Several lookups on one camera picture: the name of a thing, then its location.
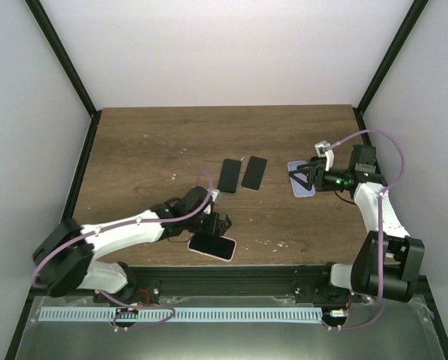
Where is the phone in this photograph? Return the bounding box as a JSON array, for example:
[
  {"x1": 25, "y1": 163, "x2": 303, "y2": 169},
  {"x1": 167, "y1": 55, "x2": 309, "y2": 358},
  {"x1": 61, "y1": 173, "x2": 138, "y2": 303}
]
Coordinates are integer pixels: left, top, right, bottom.
[
  {"x1": 188, "y1": 232, "x2": 236, "y2": 262},
  {"x1": 287, "y1": 160, "x2": 315, "y2": 198}
]

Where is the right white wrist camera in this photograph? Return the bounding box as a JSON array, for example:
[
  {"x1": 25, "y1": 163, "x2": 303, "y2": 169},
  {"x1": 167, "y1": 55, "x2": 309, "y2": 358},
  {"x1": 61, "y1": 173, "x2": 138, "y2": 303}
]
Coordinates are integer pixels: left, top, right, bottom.
[{"x1": 314, "y1": 140, "x2": 335, "y2": 171}]

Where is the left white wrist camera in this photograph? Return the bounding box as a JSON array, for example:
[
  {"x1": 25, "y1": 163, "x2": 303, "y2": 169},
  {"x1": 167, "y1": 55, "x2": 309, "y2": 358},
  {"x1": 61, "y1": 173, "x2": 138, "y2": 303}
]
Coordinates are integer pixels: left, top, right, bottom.
[{"x1": 210, "y1": 189, "x2": 222, "y2": 205}]

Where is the light blue slotted cable duct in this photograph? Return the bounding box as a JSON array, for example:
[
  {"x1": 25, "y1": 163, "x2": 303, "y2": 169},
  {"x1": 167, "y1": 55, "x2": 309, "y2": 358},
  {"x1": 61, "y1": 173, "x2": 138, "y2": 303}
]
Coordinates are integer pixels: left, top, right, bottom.
[{"x1": 38, "y1": 307, "x2": 323, "y2": 323}]

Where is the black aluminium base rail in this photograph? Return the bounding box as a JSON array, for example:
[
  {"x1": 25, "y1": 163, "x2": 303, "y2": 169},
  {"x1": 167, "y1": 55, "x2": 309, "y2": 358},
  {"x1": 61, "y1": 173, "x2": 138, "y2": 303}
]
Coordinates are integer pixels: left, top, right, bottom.
[{"x1": 77, "y1": 264, "x2": 427, "y2": 305}]

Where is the black smartphone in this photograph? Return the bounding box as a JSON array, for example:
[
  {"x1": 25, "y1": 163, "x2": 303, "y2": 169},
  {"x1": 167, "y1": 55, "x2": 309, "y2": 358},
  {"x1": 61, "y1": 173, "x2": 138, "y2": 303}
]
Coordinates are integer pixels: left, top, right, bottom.
[
  {"x1": 217, "y1": 158, "x2": 242, "y2": 194},
  {"x1": 241, "y1": 156, "x2": 268, "y2": 191}
]

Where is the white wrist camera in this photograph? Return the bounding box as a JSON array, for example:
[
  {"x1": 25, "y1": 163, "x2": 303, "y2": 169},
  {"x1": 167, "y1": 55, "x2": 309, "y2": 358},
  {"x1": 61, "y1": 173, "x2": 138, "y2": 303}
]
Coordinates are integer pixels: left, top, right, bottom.
[
  {"x1": 314, "y1": 140, "x2": 335, "y2": 171},
  {"x1": 210, "y1": 189, "x2": 222, "y2": 205}
]

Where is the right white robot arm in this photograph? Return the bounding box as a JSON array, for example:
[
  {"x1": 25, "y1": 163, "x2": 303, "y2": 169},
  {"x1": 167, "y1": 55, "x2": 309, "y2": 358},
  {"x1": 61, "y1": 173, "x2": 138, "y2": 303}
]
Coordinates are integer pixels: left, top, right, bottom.
[{"x1": 287, "y1": 142, "x2": 425, "y2": 302}]

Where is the black frame post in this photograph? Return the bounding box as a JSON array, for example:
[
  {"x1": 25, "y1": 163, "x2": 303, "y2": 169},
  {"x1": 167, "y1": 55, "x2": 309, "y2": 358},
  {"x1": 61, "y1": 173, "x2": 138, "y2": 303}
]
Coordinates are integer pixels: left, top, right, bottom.
[
  {"x1": 356, "y1": 0, "x2": 429, "y2": 114},
  {"x1": 25, "y1": 0, "x2": 98, "y2": 118}
]

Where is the left black frame post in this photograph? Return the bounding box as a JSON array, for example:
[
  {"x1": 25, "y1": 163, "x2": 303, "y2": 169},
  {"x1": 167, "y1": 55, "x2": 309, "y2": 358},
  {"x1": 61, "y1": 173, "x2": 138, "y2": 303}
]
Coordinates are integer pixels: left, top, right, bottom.
[{"x1": 25, "y1": 0, "x2": 98, "y2": 118}]

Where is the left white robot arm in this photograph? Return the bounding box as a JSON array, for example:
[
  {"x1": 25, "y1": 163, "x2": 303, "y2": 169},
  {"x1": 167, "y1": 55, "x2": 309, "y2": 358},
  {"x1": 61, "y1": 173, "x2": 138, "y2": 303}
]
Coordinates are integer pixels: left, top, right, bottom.
[{"x1": 32, "y1": 186, "x2": 236, "y2": 303}]

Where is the right black frame post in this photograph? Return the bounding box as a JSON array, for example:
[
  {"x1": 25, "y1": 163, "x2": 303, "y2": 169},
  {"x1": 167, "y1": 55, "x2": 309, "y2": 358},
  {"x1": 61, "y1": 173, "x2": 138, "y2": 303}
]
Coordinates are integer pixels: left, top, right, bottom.
[{"x1": 356, "y1": 0, "x2": 429, "y2": 114}]

